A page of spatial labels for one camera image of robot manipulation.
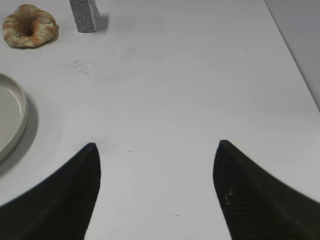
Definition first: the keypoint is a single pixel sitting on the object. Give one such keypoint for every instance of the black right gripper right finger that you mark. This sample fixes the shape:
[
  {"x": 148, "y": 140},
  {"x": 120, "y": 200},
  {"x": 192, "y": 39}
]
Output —
[{"x": 257, "y": 205}]

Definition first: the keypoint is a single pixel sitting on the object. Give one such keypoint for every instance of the brown white bagel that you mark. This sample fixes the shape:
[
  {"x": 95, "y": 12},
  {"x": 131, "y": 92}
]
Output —
[{"x": 28, "y": 27}]

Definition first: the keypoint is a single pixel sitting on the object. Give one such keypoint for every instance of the beige round plate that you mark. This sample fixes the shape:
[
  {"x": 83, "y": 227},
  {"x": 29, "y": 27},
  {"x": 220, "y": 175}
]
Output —
[{"x": 14, "y": 112}]

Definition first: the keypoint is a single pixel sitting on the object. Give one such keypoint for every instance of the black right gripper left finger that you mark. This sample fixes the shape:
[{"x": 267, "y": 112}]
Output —
[{"x": 58, "y": 208}]

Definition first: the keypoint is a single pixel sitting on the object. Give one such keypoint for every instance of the white blue milk carton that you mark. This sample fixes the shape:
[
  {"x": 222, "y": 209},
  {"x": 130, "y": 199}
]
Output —
[{"x": 85, "y": 14}]

